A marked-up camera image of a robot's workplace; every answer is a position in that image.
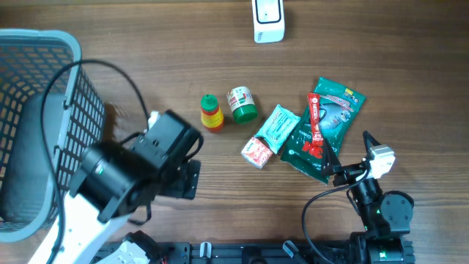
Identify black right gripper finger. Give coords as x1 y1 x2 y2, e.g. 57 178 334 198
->
363 131 381 160
321 141 342 177

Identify green 3M gloves packet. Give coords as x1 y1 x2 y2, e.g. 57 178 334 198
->
281 77 366 184

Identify red coffee stick sachet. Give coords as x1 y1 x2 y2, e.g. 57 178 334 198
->
308 93 323 147

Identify teal wet wipes packet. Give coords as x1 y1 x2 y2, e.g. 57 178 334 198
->
254 104 300 154

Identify red yellow sauce bottle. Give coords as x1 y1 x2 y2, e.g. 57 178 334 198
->
201 94 224 133

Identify red white tissue packet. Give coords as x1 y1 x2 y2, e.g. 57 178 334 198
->
241 137 273 169

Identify green lid white jar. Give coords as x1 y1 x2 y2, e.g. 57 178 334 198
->
226 87 258 123

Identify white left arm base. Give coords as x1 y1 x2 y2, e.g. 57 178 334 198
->
91 231 163 264

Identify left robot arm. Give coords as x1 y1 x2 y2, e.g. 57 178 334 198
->
30 110 203 263

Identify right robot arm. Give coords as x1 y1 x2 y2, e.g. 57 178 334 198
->
321 131 416 263

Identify white barcode scanner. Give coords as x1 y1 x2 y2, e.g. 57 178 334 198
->
251 0 285 44

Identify grey plastic mesh basket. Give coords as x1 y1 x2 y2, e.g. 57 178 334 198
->
1 29 106 243

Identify black right camera cable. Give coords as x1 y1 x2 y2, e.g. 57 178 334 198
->
301 169 371 264

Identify black camera cable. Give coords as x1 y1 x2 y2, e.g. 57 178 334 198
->
301 169 371 264
39 59 152 264

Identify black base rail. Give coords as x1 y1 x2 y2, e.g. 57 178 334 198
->
93 240 416 264

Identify black left camera cable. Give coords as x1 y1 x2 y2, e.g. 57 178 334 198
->
39 59 152 264

